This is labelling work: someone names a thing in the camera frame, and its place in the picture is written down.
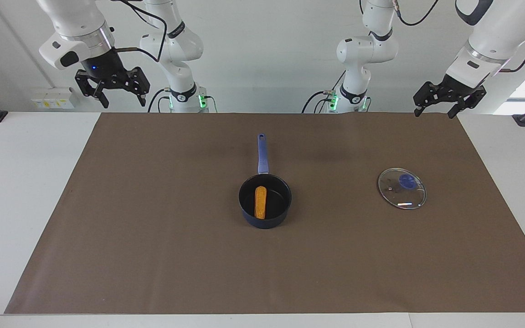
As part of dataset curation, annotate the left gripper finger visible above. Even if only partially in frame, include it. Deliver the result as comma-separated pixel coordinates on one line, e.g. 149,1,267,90
412,81,443,118
447,87,488,120

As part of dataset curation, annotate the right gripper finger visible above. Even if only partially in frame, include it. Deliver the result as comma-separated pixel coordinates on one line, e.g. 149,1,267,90
123,67,151,108
74,72,110,109

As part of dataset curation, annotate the glass lid with blue knob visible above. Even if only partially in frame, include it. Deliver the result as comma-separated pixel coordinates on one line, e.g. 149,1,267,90
377,167,427,210

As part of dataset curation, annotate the yellow toy corn cob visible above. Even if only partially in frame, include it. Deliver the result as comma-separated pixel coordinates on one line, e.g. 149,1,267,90
254,185,268,220

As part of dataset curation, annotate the brown table mat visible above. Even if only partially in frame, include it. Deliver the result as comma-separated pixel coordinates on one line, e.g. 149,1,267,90
4,113,525,315

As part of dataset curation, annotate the black base cable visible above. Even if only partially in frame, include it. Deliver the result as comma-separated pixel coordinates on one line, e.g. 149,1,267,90
148,88,172,113
302,68,346,114

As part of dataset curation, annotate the white wall socket box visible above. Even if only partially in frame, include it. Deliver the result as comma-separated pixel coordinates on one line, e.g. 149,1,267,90
31,87,75,110

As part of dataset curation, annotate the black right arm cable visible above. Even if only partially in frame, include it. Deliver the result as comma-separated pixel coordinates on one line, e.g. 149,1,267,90
112,0,168,63

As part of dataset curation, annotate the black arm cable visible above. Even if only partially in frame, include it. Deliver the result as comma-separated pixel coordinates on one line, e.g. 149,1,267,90
112,0,168,63
392,0,525,73

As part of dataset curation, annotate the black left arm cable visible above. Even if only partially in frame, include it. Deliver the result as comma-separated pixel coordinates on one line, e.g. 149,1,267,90
392,0,525,73

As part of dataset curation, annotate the dark saucepan with purple handle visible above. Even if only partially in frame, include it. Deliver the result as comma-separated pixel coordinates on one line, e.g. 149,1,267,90
238,133,293,229

